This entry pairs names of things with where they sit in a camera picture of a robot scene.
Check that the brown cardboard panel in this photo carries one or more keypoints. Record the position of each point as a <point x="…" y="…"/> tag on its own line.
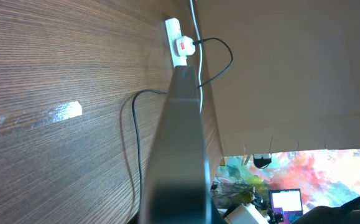
<point x="286" y="74"/>

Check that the teal-screen Galaxy smartphone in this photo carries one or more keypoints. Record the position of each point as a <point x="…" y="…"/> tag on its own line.
<point x="177" y="179"/>

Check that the white power strip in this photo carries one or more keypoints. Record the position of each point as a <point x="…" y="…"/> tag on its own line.
<point x="173" y="32"/>

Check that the laptop with bright screen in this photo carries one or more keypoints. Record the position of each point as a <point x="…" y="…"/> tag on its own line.
<point x="287" y="203"/>

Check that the colourful painted backdrop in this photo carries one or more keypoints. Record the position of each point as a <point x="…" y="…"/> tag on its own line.
<point x="324" y="177"/>

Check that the white USB charger plug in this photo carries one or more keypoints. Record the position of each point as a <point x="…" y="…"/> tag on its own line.
<point x="184" y="46"/>

